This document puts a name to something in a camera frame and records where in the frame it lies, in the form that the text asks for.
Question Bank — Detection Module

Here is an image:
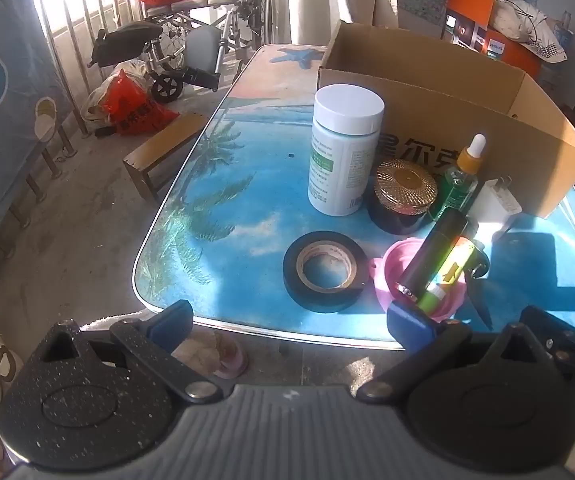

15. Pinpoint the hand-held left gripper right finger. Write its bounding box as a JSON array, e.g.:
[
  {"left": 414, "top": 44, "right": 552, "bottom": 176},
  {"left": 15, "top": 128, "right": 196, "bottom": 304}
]
[{"left": 355, "top": 302, "right": 568, "bottom": 403}]

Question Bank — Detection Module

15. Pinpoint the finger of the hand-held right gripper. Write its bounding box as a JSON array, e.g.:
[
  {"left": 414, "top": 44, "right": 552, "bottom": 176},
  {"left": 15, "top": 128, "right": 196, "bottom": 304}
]
[{"left": 517, "top": 305, "right": 575, "bottom": 361}]

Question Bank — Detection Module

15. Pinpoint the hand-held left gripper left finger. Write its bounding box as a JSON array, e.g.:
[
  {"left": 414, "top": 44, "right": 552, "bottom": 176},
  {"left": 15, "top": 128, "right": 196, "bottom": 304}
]
[{"left": 37, "top": 300, "right": 230, "bottom": 405}]

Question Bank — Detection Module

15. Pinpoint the pink plastic lid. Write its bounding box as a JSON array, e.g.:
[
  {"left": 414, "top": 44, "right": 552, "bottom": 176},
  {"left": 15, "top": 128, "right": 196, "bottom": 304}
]
[{"left": 369, "top": 239, "right": 468, "bottom": 323}]

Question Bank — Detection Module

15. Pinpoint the green and yellow tube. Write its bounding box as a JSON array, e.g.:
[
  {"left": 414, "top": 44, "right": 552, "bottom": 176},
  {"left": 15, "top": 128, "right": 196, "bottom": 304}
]
[{"left": 417, "top": 237, "right": 478, "bottom": 313}]

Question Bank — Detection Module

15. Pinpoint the black flashlight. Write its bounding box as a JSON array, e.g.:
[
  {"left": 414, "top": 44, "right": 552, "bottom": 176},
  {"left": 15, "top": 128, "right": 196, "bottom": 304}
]
[{"left": 396, "top": 208, "right": 469, "bottom": 303}]

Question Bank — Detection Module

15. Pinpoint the black electrical tape roll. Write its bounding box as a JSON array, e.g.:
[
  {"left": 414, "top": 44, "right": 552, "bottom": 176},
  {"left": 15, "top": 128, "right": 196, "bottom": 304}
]
[{"left": 282, "top": 231, "right": 371, "bottom": 314}]

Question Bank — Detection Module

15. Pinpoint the white charger plug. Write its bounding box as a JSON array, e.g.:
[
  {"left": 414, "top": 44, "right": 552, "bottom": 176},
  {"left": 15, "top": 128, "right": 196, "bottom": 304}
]
[{"left": 467, "top": 175, "right": 523, "bottom": 241}]

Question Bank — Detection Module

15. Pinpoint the black jar with gold lid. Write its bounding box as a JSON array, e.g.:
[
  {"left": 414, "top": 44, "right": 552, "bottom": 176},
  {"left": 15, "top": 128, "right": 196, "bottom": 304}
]
[{"left": 367, "top": 158, "right": 441, "bottom": 237}]

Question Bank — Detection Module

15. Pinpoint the green dropper bottle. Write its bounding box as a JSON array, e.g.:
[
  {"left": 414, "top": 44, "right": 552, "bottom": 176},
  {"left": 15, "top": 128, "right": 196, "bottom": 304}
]
[{"left": 427, "top": 133, "right": 488, "bottom": 223}]

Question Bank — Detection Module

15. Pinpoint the white pill bottle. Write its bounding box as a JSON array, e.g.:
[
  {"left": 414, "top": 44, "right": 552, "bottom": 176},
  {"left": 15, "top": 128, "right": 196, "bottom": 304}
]
[{"left": 307, "top": 85, "right": 385, "bottom": 217}]

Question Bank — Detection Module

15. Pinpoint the brown cardboard box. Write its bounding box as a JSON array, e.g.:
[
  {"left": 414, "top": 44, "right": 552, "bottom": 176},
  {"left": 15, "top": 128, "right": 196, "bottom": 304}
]
[{"left": 317, "top": 20, "right": 575, "bottom": 220}]

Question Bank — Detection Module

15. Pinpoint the wooden bench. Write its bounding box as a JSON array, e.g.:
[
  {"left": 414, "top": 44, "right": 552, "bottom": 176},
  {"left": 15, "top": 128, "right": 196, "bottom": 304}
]
[{"left": 122, "top": 111, "right": 210, "bottom": 201}]

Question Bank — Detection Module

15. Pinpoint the white plastic bag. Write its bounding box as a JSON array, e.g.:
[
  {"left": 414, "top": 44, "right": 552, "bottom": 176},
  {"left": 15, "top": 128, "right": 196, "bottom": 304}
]
[{"left": 81, "top": 60, "right": 148, "bottom": 126}]

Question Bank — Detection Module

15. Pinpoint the grey printed blanket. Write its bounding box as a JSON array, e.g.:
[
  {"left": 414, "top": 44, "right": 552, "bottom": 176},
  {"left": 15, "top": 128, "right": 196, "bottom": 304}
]
[{"left": 0, "top": 0, "right": 68, "bottom": 261}]

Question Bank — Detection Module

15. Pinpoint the metal railing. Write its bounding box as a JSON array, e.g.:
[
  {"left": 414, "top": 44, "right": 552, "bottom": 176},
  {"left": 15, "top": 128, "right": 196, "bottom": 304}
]
[{"left": 27, "top": 0, "right": 143, "bottom": 181}]

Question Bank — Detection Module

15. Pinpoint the grey wheelchair leg pad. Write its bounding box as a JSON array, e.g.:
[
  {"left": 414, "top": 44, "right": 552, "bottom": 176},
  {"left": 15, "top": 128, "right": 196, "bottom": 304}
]
[{"left": 184, "top": 25, "right": 223, "bottom": 73}]

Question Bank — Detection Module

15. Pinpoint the black seat cushion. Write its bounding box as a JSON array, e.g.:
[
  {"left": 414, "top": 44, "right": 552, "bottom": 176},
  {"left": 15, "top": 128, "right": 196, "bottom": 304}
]
[{"left": 88, "top": 21, "right": 163, "bottom": 68}]

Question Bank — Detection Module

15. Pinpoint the white pillow with checked cloth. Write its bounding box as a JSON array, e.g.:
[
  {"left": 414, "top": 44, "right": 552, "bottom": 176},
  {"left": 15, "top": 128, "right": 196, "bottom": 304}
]
[{"left": 487, "top": 0, "right": 568, "bottom": 64}]

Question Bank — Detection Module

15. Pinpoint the folding wheelchair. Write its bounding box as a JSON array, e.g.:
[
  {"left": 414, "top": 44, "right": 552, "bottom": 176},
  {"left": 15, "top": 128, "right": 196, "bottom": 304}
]
[{"left": 140, "top": 0, "right": 291, "bottom": 103}]

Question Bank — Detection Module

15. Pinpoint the orange appliance carton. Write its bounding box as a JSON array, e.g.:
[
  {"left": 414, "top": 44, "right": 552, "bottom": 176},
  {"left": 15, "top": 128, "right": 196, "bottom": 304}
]
[{"left": 440, "top": 0, "right": 543, "bottom": 78}]

